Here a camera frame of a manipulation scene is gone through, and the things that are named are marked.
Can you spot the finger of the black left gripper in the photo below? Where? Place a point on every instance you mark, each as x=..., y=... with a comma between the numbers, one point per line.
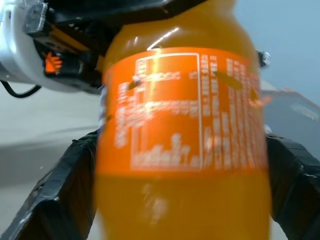
x=180, y=7

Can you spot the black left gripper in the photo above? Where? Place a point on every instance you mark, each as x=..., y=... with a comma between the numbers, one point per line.
x=72, y=60

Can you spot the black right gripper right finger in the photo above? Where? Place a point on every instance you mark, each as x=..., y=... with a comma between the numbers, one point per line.
x=295, y=187

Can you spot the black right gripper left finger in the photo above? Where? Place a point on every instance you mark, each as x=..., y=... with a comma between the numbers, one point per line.
x=62, y=200

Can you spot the orange soda bottle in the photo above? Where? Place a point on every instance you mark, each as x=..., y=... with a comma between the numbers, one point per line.
x=185, y=130

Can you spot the dark tray with orange rim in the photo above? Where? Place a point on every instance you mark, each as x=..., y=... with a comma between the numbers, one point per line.
x=292, y=110

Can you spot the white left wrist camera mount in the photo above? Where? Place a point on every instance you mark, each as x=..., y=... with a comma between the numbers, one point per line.
x=17, y=50

